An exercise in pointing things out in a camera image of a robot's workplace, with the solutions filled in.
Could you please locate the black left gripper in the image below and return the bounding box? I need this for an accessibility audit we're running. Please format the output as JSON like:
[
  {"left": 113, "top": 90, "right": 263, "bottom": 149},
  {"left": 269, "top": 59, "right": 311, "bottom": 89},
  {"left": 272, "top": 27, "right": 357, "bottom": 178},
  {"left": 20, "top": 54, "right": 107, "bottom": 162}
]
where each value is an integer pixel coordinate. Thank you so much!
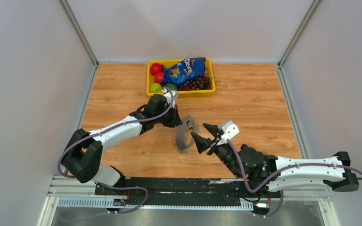
[{"left": 154, "top": 103, "right": 182, "bottom": 128}]

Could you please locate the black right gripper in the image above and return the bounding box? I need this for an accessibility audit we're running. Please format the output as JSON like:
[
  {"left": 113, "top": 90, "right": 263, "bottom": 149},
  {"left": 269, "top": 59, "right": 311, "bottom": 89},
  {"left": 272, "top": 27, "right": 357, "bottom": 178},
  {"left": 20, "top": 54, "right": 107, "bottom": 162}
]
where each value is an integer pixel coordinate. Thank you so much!
[{"left": 190, "top": 124, "right": 242, "bottom": 179}]

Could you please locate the silver metal key holder plate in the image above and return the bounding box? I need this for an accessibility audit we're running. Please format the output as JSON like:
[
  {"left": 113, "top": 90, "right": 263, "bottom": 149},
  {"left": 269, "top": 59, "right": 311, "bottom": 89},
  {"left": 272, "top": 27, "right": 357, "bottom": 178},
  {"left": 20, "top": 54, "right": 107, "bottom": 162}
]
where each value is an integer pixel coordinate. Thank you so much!
[{"left": 174, "top": 115, "right": 198, "bottom": 153}]

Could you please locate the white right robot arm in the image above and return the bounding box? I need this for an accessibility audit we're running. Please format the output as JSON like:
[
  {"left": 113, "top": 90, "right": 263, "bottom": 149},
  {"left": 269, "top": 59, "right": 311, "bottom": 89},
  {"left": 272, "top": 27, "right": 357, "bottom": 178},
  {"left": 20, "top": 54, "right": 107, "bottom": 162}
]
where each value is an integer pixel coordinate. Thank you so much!
[{"left": 191, "top": 121, "right": 362, "bottom": 197}]

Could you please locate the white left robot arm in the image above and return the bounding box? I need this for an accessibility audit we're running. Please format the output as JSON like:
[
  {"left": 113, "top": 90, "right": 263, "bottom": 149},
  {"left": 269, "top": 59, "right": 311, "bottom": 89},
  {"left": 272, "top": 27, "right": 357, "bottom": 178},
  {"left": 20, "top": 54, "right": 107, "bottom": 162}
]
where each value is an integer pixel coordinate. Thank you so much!
[{"left": 58, "top": 90, "right": 182, "bottom": 195}]

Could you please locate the dark green lime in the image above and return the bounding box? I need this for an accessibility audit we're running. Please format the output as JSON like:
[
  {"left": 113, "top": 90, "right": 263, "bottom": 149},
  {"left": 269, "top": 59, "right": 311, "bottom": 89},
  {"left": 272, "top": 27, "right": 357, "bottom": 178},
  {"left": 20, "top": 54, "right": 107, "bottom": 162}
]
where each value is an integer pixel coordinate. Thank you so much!
[{"left": 164, "top": 83, "right": 179, "bottom": 91}]

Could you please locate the light green apple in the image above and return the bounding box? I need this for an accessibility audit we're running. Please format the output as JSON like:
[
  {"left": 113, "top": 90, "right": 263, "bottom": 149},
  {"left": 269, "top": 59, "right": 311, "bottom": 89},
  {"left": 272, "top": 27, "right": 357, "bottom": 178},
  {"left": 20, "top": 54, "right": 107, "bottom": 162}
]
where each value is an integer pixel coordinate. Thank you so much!
[{"left": 149, "top": 83, "right": 162, "bottom": 93}]

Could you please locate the purple grape bunch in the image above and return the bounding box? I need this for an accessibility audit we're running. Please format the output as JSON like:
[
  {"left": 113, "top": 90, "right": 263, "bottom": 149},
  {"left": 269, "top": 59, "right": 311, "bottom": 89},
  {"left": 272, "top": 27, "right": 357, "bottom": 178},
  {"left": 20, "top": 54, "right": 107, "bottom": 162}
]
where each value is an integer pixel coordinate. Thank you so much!
[{"left": 178, "top": 76, "right": 212, "bottom": 91}]

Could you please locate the pink red apple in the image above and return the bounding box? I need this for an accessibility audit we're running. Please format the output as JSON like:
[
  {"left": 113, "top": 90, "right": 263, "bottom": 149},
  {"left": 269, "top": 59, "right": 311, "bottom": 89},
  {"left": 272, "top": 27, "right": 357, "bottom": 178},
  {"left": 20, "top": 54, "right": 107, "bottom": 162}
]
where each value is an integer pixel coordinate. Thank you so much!
[{"left": 154, "top": 72, "right": 165, "bottom": 83}]

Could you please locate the yellow plastic bin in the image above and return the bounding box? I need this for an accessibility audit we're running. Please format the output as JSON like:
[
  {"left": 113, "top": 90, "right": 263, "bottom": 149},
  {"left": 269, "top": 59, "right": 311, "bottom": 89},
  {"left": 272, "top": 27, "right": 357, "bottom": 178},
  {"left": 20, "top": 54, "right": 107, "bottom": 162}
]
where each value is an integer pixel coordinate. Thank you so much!
[{"left": 146, "top": 58, "right": 216, "bottom": 97}]

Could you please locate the blue Doritos chip bag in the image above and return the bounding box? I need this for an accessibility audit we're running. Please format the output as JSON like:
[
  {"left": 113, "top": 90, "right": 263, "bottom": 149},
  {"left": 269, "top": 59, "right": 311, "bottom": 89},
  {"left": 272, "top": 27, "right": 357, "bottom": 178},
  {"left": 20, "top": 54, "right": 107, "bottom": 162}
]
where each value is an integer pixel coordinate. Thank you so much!
[{"left": 160, "top": 57, "right": 206, "bottom": 86}]

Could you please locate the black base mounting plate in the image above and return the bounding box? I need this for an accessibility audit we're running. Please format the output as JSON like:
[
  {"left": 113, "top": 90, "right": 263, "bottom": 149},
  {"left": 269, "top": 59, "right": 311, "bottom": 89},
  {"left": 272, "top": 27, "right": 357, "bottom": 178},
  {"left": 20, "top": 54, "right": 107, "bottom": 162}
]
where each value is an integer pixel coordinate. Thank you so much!
[{"left": 95, "top": 177, "right": 269, "bottom": 206}]

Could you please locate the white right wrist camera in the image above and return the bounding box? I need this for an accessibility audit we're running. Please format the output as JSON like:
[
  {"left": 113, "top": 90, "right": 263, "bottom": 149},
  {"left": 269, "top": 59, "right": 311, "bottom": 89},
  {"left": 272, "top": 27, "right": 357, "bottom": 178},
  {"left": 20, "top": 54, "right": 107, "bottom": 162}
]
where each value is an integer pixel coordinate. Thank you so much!
[{"left": 216, "top": 120, "right": 239, "bottom": 145}]

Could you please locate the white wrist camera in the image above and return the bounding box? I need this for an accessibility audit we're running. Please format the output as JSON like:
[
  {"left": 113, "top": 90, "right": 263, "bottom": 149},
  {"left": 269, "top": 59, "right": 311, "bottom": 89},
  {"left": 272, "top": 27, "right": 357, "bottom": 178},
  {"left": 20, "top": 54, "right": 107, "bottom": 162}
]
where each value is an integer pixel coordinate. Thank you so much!
[
  {"left": 161, "top": 87, "right": 179, "bottom": 108},
  {"left": 216, "top": 120, "right": 239, "bottom": 145}
]

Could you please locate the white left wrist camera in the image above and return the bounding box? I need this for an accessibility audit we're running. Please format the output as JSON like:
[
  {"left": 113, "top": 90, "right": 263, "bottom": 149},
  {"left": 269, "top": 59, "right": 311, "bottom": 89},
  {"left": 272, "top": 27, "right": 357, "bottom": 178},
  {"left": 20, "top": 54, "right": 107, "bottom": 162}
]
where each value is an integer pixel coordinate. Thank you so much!
[{"left": 161, "top": 87, "right": 179, "bottom": 108}]

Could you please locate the slotted aluminium cable duct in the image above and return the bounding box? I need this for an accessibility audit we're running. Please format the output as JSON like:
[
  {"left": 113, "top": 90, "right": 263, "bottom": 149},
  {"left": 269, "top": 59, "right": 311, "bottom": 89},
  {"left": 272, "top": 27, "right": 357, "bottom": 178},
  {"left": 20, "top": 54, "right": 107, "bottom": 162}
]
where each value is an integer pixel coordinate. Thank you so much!
[{"left": 57, "top": 197, "right": 254, "bottom": 211}]

